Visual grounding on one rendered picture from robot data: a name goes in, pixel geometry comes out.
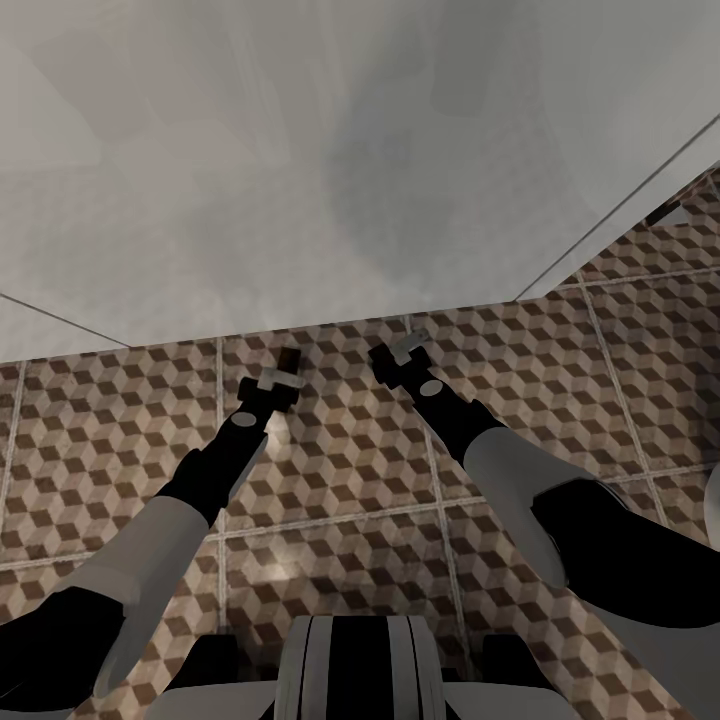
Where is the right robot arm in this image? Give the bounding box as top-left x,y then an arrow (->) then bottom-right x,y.
373,327 -> 720,720

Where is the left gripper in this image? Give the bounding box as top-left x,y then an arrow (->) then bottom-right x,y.
237,377 -> 299,415

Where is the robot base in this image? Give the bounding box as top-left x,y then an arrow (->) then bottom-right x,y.
143,635 -> 577,720

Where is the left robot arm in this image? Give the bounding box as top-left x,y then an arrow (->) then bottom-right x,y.
0,367 -> 306,720

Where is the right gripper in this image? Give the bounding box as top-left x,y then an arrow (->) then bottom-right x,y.
373,346 -> 432,397

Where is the mousetrap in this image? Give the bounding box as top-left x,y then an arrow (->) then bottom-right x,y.
367,343 -> 395,370
277,346 -> 301,375

